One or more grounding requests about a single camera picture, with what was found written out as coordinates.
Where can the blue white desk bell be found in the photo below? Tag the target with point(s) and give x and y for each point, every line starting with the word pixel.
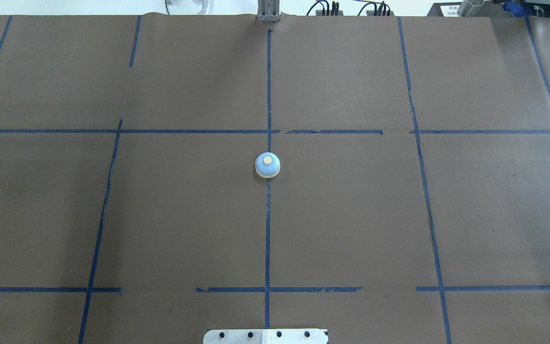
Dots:
pixel 267 165

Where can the silver metal cylinder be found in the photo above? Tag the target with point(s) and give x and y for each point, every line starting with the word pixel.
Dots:
pixel 470 8

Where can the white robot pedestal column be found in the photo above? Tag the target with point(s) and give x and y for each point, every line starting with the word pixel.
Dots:
pixel 267 336

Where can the brown paper table cover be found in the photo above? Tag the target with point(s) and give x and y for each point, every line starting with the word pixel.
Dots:
pixel 412 205

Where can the aluminium frame post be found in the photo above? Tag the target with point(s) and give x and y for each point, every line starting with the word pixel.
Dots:
pixel 269 11

